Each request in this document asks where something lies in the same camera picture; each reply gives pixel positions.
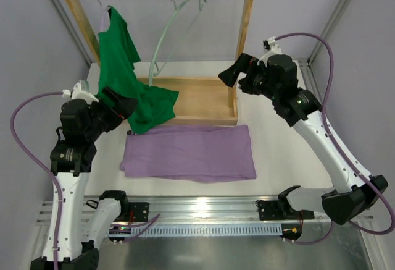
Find pale green clothes hanger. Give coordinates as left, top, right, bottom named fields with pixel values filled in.
left=148, top=0, right=208, bottom=87

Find purple trousers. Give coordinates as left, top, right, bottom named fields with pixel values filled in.
left=120, top=125, right=257, bottom=183

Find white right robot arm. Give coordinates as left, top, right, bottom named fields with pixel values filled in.
left=218, top=53, right=388, bottom=225

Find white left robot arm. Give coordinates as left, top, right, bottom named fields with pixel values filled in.
left=30, top=87, right=138, bottom=269

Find purple clothes hanger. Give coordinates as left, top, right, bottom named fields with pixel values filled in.
left=97, top=0, right=112, bottom=33

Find wooden clothes rack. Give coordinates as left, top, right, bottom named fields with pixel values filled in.
left=65, top=0, right=253, bottom=126

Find green t-shirt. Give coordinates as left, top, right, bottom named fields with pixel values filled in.
left=97, top=6, right=179, bottom=134

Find left controller board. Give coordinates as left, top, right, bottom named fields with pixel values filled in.
left=107, top=226, right=131, bottom=242

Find controller board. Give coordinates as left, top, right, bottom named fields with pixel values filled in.
left=280, top=224, right=302, bottom=242
left=107, top=226, right=131, bottom=242

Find right controller board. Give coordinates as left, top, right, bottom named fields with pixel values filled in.
left=280, top=224, right=302, bottom=242

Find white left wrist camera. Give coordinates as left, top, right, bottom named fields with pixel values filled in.
left=62, top=80, right=99, bottom=104

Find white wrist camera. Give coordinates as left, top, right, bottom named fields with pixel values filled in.
left=62, top=80, right=99, bottom=104
left=263, top=36, right=283, bottom=58

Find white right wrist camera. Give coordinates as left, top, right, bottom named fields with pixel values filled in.
left=263, top=36, right=283, bottom=58

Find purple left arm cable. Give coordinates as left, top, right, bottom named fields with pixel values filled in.
left=10, top=91, right=161, bottom=270

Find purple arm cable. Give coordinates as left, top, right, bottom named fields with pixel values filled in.
left=276, top=32, right=395, bottom=248
left=10, top=91, right=161, bottom=270

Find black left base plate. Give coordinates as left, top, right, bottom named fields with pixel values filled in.
left=121, top=202, right=149, bottom=224

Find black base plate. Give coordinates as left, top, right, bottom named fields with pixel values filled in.
left=121, top=202, right=149, bottom=224
left=255, top=200, right=315, bottom=221

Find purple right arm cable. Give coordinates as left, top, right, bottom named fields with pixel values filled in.
left=276, top=32, right=395, bottom=248

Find slotted grey cable duct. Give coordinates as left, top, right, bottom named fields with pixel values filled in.
left=130, top=223, right=281, bottom=238

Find aluminium mounting rail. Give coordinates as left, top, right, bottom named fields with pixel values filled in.
left=36, top=195, right=371, bottom=225

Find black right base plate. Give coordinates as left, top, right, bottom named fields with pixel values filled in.
left=255, top=200, right=315, bottom=221

